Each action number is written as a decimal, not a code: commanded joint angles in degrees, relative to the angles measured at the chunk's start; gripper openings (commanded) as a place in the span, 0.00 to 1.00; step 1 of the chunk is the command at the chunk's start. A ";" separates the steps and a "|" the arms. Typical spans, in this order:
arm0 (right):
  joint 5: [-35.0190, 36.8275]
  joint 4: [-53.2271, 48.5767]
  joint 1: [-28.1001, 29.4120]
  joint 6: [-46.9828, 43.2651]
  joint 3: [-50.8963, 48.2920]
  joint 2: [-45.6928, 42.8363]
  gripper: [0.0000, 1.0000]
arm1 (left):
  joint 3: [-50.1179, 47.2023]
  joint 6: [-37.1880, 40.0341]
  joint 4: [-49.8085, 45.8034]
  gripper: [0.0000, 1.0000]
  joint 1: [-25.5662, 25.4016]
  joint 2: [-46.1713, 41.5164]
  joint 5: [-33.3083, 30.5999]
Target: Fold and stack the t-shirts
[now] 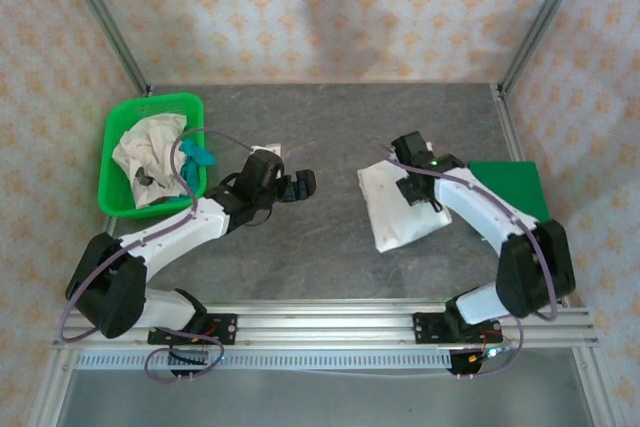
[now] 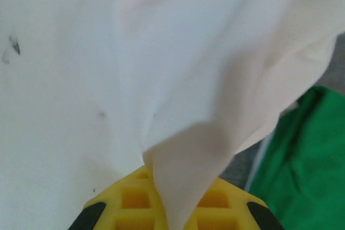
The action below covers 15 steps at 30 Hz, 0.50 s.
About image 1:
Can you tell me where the white t-shirt with small print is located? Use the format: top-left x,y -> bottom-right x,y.
356,159 -> 453,254

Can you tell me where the teal t-shirt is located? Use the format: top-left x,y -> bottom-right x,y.
149,139 -> 217,209

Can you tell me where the folded green t-shirt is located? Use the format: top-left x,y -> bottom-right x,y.
467,160 -> 551,243

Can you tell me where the crumpled white t-shirt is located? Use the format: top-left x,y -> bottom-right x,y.
110,113 -> 190,209

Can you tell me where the green plastic basket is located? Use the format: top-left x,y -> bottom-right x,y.
96,92 -> 209,221

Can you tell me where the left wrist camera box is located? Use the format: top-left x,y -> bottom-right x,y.
247,142 -> 285,168

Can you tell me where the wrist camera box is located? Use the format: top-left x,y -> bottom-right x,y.
390,130 -> 435,164
247,142 -> 285,168

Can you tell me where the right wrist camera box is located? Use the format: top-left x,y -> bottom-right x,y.
390,130 -> 435,164

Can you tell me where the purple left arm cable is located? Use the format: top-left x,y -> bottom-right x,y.
58,127 -> 257,384

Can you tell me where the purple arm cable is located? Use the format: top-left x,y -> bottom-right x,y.
58,127 -> 257,384
380,143 -> 561,379

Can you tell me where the aluminium rail beam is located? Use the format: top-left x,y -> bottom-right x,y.
52,299 -> 600,348

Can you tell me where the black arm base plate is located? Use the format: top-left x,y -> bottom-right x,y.
147,313 -> 239,347
412,311 -> 501,347

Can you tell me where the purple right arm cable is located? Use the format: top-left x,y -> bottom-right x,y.
380,143 -> 561,379

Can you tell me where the slotted metal cable tray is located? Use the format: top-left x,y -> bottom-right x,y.
74,350 -> 454,372

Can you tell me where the black cable bracket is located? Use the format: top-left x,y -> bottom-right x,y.
167,346 -> 211,382
447,349 -> 489,379

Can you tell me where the aluminium frame post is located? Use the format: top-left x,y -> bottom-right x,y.
54,0 -> 152,97
499,0 -> 596,97

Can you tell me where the aluminium frame leg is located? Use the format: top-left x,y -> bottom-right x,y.
572,346 -> 624,427
27,346 -> 76,427

